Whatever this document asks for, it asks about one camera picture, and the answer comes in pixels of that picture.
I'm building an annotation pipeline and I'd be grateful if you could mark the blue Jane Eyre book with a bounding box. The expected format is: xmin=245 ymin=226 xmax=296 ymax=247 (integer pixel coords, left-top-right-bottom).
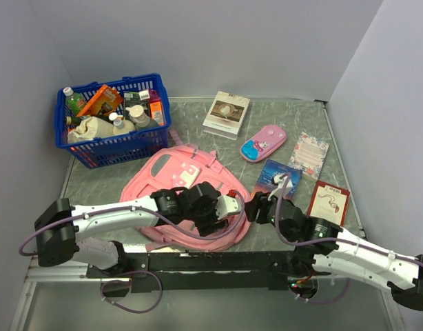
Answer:
xmin=251 ymin=159 xmax=302 ymax=200

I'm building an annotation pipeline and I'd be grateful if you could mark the pink blue pencil case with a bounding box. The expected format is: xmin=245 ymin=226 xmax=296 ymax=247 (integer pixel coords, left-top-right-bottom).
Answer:
xmin=240 ymin=125 xmax=287 ymax=163

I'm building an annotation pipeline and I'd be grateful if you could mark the orange snack box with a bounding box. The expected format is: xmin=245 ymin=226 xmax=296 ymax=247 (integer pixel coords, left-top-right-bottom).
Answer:
xmin=76 ymin=84 xmax=123 ymax=117

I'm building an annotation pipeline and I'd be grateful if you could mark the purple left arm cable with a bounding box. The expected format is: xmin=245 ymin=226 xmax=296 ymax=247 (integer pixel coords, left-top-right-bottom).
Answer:
xmin=19 ymin=190 xmax=249 ymax=314

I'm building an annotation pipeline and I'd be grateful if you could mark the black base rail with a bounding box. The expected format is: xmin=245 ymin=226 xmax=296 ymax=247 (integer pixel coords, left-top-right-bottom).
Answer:
xmin=85 ymin=251 xmax=333 ymax=298

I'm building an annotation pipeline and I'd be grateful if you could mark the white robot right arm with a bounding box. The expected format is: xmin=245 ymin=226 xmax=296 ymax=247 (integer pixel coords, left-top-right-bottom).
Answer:
xmin=245 ymin=192 xmax=423 ymax=311

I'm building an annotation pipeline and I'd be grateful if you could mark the floral pink notebook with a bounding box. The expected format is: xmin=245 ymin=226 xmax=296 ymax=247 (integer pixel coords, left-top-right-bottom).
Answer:
xmin=288 ymin=132 xmax=329 ymax=181

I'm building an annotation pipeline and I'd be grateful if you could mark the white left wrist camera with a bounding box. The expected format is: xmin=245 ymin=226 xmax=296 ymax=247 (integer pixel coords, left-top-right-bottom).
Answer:
xmin=215 ymin=191 xmax=244 ymax=220

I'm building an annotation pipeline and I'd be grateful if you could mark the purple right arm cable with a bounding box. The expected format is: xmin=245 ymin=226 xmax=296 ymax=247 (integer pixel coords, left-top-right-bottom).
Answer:
xmin=266 ymin=172 xmax=423 ymax=305

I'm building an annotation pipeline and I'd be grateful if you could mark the green drink bottle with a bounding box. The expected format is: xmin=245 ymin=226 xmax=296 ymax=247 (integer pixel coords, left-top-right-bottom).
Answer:
xmin=63 ymin=87 xmax=87 ymax=116

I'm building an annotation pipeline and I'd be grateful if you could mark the white coffee cover book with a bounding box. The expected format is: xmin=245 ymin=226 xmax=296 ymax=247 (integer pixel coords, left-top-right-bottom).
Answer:
xmin=203 ymin=91 xmax=250 ymax=140

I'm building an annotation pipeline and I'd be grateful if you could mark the cream lotion bottle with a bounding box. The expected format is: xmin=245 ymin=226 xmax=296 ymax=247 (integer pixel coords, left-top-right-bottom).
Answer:
xmin=109 ymin=112 xmax=136 ymax=136

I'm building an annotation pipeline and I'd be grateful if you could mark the blue plastic shopping basket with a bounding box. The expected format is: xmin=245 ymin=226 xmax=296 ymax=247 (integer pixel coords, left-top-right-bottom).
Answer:
xmin=54 ymin=72 xmax=172 ymax=169

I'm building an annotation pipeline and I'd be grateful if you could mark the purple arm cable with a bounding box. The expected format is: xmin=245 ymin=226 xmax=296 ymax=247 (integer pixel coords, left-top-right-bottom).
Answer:
xmin=266 ymin=172 xmax=423 ymax=305
xmin=19 ymin=190 xmax=249 ymax=314

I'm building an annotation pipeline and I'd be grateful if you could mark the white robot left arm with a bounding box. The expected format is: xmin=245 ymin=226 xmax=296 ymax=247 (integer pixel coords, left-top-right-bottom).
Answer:
xmin=34 ymin=182 xmax=240 ymax=277

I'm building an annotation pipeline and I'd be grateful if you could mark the red framed card book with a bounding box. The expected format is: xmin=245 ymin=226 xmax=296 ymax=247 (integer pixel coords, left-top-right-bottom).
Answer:
xmin=307 ymin=181 xmax=350 ymax=226

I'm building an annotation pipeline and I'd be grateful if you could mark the beige cloth bag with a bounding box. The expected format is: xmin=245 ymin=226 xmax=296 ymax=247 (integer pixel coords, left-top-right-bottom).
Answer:
xmin=68 ymin=117 xmax=114 ymax=143

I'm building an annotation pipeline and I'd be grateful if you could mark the pink carton box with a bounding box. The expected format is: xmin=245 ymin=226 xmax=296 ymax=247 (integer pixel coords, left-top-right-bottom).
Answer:
xmin=149 ymin=90 xmax=165 ymax=126

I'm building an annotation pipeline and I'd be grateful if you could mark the black packaged box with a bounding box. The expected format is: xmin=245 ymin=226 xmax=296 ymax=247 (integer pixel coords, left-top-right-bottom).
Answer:
xmin=123 ymin=91 xmax=150 ymax=119

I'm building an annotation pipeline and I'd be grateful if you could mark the pink student backpack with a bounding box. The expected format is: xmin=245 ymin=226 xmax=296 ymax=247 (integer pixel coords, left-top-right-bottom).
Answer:
xmin=120 ymin=137 xmax=251 ymax=252

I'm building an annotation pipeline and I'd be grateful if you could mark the grey pump bottle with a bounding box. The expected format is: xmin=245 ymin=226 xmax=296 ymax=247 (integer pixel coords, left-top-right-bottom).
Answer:
xmin=125 ymin=105 xmax=159 ymax=131

